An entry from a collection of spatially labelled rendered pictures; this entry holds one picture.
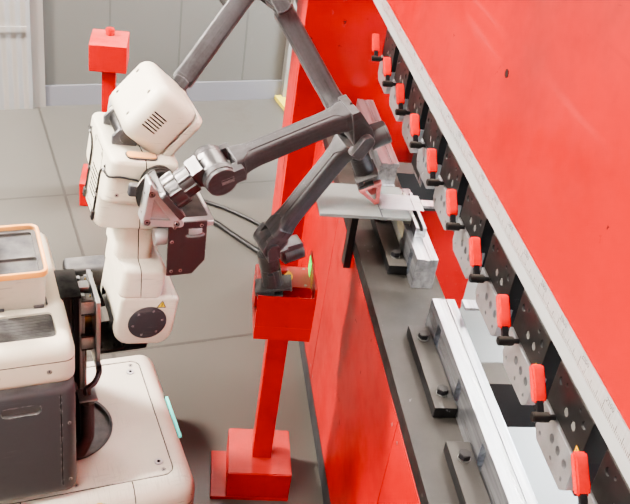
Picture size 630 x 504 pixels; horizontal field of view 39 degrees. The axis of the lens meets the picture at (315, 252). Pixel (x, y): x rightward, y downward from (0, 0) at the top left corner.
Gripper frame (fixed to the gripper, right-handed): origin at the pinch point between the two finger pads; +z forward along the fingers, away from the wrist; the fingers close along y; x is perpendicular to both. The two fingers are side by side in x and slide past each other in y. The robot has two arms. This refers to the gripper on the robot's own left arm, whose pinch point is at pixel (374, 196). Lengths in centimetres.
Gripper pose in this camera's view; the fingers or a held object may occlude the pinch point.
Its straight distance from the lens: 256.9
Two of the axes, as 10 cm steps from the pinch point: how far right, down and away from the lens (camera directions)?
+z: 3.3, 7.7, 5.5
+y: -1.0, -5.5, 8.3
